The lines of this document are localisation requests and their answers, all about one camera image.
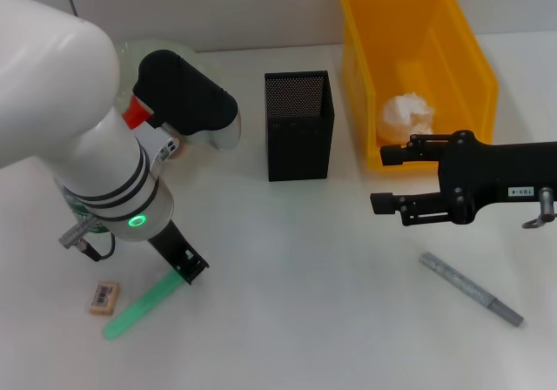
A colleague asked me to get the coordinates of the light green pen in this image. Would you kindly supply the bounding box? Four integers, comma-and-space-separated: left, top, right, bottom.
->
103, 272, 184, 342

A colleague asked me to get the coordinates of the yellow plastic storage bin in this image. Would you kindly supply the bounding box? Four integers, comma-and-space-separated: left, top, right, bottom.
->
339, 0, 500, 172

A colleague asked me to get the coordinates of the silver connector plug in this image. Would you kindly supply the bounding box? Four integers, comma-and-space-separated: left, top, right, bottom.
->
539, 185, 557, 221
58, 215, 97, 248

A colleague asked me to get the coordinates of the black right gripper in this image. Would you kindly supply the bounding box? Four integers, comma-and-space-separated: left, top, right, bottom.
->
369, 129, 557, 228

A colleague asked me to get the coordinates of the black mesh pen holder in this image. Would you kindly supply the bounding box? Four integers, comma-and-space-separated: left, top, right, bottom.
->
264, 70, 335, 183

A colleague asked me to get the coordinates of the grey marker pen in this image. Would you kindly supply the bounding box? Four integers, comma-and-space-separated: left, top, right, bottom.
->
418, 251, 525, 328

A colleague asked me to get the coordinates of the clear water bottle green label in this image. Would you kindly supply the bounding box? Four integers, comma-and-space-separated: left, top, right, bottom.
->
63, 187, 110, 234

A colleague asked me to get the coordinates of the beige eraser with barcode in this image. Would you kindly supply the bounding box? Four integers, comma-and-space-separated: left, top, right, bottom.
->
89, 279, 121, 317

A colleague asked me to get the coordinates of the white paper ball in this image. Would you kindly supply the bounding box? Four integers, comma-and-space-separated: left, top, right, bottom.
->
380, 93, 436, 144

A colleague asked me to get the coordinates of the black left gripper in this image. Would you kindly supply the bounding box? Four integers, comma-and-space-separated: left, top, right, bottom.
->
147, 219, 211, 286

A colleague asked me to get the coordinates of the translucent green wavy fruit bowl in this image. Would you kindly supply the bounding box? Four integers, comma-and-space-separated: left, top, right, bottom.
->
112, 39, 221, 161

